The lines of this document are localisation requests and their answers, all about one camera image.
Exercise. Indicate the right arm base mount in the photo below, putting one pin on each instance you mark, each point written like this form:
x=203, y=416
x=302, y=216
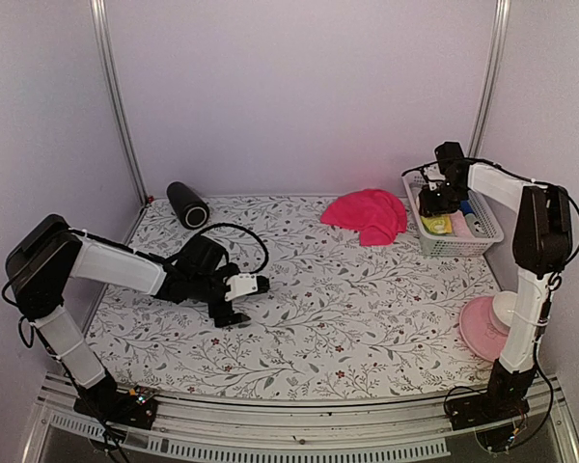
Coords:
x=468, y=411

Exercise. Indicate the front aluminium rail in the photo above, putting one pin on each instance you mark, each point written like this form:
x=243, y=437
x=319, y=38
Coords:
x=197, y=428

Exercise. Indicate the white bowl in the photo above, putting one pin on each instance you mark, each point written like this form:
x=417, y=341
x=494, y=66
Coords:
x=502, y=310

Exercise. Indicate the pink plate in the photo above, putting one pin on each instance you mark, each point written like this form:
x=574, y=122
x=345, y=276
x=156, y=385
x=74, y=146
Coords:
x=478, y=331

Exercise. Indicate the aluminium frame post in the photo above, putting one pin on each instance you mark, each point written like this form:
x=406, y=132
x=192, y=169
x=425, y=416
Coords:
x=494, y=61
x=107, y=60

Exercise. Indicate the pink item in basket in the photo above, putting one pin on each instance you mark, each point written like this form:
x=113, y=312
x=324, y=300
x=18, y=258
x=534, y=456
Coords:
x=459, y=225

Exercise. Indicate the green yellow patterned towel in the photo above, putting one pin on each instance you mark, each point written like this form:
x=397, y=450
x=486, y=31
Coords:
x=437, y=225

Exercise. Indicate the black cylindrical bottle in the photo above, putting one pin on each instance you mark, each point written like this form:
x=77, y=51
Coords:
x=191, y=210

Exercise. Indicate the pink towel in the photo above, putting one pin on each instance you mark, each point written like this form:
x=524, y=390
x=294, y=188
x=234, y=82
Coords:
x=377, y=215

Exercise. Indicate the white plastic basket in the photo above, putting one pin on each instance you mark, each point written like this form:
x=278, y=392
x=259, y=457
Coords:
x=483, y=225

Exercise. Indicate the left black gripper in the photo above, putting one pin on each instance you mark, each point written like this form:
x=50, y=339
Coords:
x=217, y=313

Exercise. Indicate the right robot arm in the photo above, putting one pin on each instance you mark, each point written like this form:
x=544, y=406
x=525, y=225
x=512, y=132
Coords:
x=542, y=246

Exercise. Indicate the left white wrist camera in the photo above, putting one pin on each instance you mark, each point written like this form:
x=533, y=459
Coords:
x=244, y=284

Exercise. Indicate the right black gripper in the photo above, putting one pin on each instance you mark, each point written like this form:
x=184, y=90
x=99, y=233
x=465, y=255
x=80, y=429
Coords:
x=430, y=207

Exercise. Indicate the floral tablecloth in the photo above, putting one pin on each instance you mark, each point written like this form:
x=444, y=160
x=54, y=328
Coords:
x=340, y=321

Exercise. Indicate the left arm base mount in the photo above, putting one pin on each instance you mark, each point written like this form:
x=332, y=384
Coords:
x=107, y=404

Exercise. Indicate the right aluminium frame post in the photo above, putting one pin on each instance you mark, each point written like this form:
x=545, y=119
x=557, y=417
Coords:
x=494, y=61

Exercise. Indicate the blue item in basket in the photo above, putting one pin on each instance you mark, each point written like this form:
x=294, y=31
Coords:
x=466, y=208

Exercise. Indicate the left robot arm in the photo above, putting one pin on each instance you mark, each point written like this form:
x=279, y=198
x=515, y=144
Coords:
x=54, y=260

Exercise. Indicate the left aluminium frame post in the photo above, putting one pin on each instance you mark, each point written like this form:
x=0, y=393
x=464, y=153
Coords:
x=107, y=60

